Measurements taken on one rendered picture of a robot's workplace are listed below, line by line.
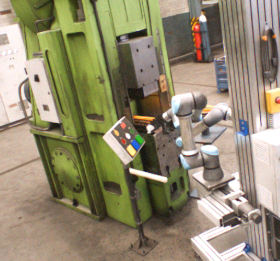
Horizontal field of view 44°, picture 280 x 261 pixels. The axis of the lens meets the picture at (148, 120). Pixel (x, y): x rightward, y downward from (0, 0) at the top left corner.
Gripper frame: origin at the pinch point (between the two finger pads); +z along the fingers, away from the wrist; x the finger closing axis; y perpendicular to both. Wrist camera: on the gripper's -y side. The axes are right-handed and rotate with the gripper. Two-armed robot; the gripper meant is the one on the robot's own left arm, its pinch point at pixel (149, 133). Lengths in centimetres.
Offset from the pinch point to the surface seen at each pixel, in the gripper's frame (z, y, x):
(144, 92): -3.7, 27.2, -35.5
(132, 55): -19, 58, -30
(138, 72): -12, 44, -34
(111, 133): 11.2, 20.2, 25.5
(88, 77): 28, 69, -29
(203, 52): 107, -19, -791
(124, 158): 16.1, -1.0, 27.0
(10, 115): 423, 156, -347
